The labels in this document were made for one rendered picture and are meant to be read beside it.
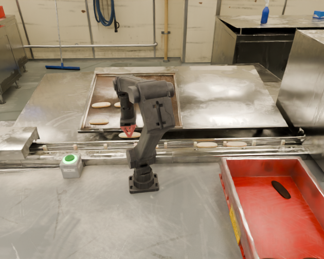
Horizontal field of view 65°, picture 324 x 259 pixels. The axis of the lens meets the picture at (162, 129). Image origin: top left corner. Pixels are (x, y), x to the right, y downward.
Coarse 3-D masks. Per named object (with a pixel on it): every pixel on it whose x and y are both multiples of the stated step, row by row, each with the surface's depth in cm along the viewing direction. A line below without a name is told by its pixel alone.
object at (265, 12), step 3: (267, 0) 263; (267, 3) 264; (267, 6) 266; (264, 9) 267; (267, 9) 266; (264, 12) 267; (267, 12) 267; (264, 15) 269; (267, 15) 269; (261, 18) 272; (264, 18) 270; (267, 18) 271; (261, 21) 273; (264, 21) 271
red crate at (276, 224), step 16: (256, 176) 108; (272, 176) 108; (288, 176) 108; (224, 192) 99; (240, 192) 101; (256, 192) 101; (272, 192) 101; (256, 208) 94; (272, 208) 94; (288, 208) 94; (304, 208) 94; (256, 224) 89; (272, 224) 89; (288, 224) 89; (304, 224) 89; (240, 240) 82; (256, 240) 83; (272, 240) 83; (288, 240) 83; (304, 240) 83; (320, 240) 83; (272, 256) 79; (288, 256) 79; (304, 256) 79; (320, 256) 79
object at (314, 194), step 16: (224, 160) 101; (240, 160) 102; (256, 160) 103; (272, 160) 103; (288, 160) 103; (224, 176) 96; (240, 176) 108; (304, 176) 97; (304, 192) 97; (320, 192) 88; (240, 208) 82; (320, 208) 87; (240, 224) 78; (320, 224) 88; (256, 256) 69
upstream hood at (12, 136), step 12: (0, 132) 118; (12, 132) 118; (24, 132) 118; (36, 132) 122; (0, 144) 111; (12, 144) 111; (24, 144) 111; (0, 156) 109; (12, 156) 110; (24, 156) 111
